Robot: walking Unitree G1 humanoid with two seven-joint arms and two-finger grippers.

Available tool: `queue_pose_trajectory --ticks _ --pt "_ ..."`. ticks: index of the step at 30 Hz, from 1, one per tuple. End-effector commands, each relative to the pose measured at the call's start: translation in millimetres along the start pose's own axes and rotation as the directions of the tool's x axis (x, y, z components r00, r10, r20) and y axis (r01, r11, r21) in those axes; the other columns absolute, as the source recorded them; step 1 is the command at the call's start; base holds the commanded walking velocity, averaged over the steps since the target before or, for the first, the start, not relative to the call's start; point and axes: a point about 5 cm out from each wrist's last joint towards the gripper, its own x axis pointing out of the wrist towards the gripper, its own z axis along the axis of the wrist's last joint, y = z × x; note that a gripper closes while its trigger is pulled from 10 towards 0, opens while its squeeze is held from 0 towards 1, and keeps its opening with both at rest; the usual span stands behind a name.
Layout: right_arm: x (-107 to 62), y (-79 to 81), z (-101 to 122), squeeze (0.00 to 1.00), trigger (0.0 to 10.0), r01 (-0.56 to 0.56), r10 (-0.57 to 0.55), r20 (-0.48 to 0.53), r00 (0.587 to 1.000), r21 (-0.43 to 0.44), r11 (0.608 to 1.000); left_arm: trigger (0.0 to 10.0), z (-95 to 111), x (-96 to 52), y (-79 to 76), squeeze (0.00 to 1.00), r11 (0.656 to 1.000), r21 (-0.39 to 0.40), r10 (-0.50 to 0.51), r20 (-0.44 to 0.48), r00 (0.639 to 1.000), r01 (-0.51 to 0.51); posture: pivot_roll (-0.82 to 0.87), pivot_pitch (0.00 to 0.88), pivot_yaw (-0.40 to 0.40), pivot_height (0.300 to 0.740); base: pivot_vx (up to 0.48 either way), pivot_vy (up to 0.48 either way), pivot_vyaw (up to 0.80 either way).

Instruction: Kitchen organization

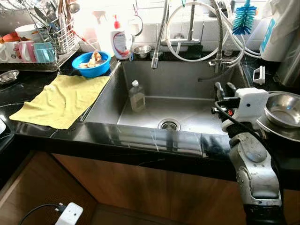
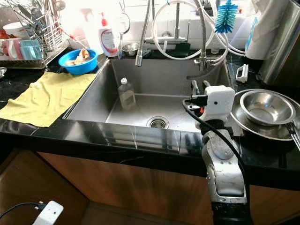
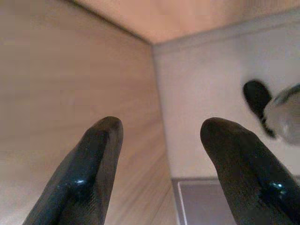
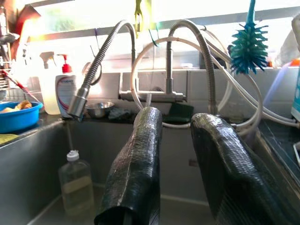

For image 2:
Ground white water purifier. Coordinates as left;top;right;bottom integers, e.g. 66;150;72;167
243;0;283;60

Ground small steel bowl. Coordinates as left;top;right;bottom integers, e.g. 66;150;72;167
120;42;141;57

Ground steel pull-down faucet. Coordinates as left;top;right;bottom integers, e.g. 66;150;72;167
135;0;157;68

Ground dark wooden cabinet door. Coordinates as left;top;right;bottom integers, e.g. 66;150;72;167
169;162;300;225
37;151;172;225

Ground yellow dish cloth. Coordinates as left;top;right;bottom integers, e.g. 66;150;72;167
0;71;98;128

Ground steel mixing bowl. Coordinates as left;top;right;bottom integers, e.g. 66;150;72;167
239;90;296;127

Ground blue bottle brush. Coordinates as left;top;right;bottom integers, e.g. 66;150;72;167
214;0;240;34

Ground white flexible hose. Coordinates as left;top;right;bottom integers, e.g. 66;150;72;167
151;0;247;60

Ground wooden side cabinet panel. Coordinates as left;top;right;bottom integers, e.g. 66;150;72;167
0;149;90;225

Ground food scraps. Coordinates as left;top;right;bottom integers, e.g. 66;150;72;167
66;48;90;67

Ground green sponge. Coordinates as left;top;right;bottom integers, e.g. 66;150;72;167
171;42;191;57

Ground steel filter tap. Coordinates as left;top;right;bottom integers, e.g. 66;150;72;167
186;0;229;80

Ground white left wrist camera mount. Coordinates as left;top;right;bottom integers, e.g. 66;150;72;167
32;200;64;225

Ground stainless steel sink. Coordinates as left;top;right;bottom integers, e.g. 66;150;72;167
63;56;248;140

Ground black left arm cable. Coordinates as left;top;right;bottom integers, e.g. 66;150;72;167
0;201;46;219

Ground white ceramic bowl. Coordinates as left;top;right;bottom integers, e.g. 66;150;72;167
2;22;32;40

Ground teal plastic cup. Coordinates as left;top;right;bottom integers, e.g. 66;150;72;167
20;39;44;61

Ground wire mesh strainer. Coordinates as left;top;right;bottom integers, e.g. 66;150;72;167
116;12;132;58

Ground tall stainless steel appliance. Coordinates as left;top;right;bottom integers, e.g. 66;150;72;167
257;0;300;90

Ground white red dish soap bottle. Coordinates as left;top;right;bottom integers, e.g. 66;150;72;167
98;11;120;58

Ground steel ladle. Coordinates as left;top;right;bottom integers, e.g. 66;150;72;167
53;0;68;13

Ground round sink drain strainer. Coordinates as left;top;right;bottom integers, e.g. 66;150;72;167
146;116;170;130

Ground blue plastic bowl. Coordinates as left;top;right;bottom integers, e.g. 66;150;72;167
58;48;99;76

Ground small white plastic holder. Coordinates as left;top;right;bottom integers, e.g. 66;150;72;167
235;63;250;84

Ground large steel plate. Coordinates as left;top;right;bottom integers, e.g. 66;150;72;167
229;88;300;142

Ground pink cup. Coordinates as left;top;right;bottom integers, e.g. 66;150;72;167
3;38;24;61

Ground clear plastic bottle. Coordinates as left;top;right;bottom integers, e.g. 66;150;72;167
118;77;137;111

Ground wire dish rack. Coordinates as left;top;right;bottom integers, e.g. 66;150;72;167
0;0;69;70

